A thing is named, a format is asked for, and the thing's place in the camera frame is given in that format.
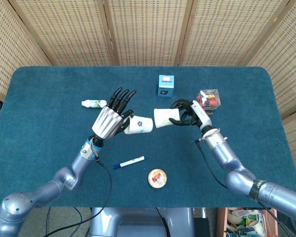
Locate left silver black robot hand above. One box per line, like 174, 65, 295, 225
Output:
92, 87, 137, 141

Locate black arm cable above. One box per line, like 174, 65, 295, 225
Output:
45, 155, 113, 237
195, 139, 289, 237

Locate blue carpet table cover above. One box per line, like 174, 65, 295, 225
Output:
0, 66, 296, 208

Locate black floor cable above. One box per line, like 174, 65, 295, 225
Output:
45, 206, 83, 237

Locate white bottle green label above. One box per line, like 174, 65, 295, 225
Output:
81, 99, 108, 109

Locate white marker blue cap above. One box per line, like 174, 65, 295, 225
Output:
113, 156, 146, 170

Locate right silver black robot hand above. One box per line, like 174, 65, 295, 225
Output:
169, 98, 213, 133

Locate black cable on torso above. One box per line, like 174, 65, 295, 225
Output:
155, 207, 169, 237

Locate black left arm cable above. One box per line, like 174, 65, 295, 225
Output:
45, 155, 113, 237

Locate grey-blue robot torso base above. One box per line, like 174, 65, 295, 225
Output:
88, 207, 196, 237

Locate white cup green print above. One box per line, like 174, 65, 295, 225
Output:
153, 108, 181, 129

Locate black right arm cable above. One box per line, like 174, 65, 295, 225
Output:
195, 139, 289, 237

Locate wooden crate with clutter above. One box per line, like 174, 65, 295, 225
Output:
216, 207, 279, 237

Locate white cup blue flower print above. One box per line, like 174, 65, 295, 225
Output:
124, 115, 154, 135

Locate round orange lidded tin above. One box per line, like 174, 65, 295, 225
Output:
148, 168, 167, 189

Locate small blue carton box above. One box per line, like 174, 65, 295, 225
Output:
157, 75, 175, 97

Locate clear box red contents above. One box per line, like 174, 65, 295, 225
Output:
196, 88, 222, 116

